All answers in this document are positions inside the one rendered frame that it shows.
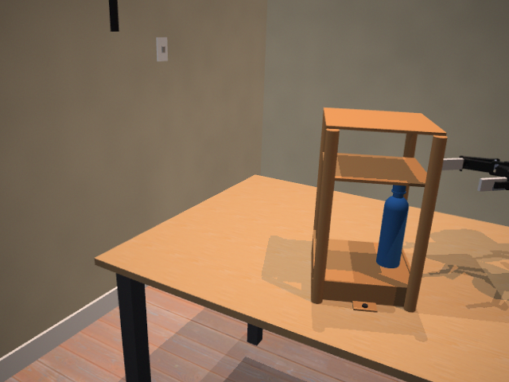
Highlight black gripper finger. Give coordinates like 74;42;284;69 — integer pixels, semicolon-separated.
442;156;509;177
478;175;509;192

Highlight blue bottle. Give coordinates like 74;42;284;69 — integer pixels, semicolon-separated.
376;185;409;268

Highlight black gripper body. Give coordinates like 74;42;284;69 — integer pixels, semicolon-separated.
495;165;509;177

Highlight brown wooden shelving unit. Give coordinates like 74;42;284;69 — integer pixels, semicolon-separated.
311;107;448;313

